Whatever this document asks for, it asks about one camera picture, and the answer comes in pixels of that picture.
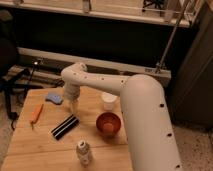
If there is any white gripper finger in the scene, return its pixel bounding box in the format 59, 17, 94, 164
69, 100, 78, 114

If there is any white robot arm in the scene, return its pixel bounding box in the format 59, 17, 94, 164
61, 63, 183, 171

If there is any black striped eraser block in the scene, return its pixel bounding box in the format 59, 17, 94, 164
51, 115, 79, 140

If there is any white cup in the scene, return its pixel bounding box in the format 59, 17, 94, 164
101, 92, 117, 111

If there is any red bowl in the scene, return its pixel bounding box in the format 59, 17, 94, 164
96, 112, 121, 137

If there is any black office chair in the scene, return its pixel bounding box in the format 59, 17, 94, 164
0, 9, 40, 129

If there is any metal pole stand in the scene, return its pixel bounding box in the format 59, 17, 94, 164
155, 0, 190, 73

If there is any grey cabinet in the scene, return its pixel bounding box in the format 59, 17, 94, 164
167, 1, 213, 127

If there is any white baseboard rail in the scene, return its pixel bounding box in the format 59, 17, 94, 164
18, 47, 171, 87

